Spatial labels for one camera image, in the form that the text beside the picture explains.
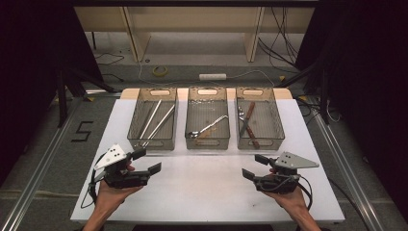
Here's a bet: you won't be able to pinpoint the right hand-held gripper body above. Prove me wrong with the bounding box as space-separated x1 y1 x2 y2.
252 151 321 195

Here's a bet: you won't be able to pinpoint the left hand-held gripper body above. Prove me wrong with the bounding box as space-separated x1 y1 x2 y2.
92 143 151 190

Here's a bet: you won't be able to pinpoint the wooden-handled fork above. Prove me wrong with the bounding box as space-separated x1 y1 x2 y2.
237 105 261 149

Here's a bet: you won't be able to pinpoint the metal chopstick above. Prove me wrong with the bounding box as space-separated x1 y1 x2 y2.
144 107 176 146
142 104 176 147

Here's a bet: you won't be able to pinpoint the smoky clear plastic bin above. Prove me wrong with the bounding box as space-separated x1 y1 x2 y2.
235 86 286 151
126 87 179 151
184 86 231 151

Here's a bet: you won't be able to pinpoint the white chopstick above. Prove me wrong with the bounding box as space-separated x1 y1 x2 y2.
137 102 158 138
140 99 163 140

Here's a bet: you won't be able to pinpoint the metal spoon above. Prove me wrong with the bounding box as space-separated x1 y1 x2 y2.
187 115 230 139

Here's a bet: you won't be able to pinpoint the person's left hand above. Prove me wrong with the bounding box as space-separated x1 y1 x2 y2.
94 181 143 208

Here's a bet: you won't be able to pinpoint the person's right hand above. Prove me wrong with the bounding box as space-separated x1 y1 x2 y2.
265 188 310 216

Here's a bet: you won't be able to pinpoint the white table sheet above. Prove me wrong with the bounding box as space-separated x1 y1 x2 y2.
70 97 345 224

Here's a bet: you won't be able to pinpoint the black tripod stand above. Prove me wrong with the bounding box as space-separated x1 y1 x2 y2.
56 65 118 128
275 61 331 125

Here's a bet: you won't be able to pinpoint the yellow tape roll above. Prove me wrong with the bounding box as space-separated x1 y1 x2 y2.
151 65 169 78

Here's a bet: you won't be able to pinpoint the white power strip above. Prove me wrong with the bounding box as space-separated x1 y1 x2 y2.
198 72 228 82

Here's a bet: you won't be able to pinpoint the black curtain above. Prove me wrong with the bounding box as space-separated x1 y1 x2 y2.
294 0 408 222
0 0 104 189

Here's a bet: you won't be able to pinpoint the beige wooden shelf unit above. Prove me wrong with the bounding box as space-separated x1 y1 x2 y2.
74 6 316 64

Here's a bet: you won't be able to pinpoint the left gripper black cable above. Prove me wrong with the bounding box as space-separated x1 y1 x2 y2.
80 153 109 210

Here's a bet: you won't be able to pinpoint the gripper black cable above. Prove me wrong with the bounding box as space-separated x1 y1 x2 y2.
80 153 109 210
294 176 315 212

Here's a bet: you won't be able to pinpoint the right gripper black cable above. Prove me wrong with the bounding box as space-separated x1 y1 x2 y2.
294 176 315 212

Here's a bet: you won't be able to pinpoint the tangled floor cables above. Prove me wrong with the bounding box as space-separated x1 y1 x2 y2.
294 95 342 126

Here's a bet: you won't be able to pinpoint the metal floor rail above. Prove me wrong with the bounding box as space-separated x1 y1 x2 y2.
307 95 386 231
0 95 83 231

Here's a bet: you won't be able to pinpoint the thick black floor cable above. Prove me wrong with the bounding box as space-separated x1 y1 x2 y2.
326 176 370 231

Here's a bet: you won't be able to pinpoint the white cable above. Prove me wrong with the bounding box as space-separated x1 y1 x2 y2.
138 61 277 89

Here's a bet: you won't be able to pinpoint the thin black floor cable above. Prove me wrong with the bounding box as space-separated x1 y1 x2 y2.
94 52 126 83

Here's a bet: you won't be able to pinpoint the black cable bundle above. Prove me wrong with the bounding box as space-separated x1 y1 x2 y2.
258 6 309 75

